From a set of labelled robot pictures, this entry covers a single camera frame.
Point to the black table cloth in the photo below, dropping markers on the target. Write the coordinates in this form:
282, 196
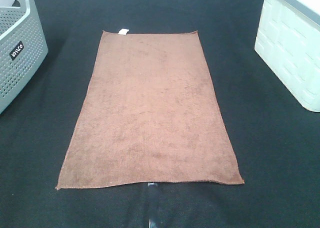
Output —
275, 139

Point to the white plastic storage bin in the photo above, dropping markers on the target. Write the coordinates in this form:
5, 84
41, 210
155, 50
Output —
288, 41

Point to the brown towel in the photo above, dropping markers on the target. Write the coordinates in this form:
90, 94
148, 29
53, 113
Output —
150, 114

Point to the grey perforated plastic basket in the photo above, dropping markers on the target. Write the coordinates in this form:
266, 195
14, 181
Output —
23, 48

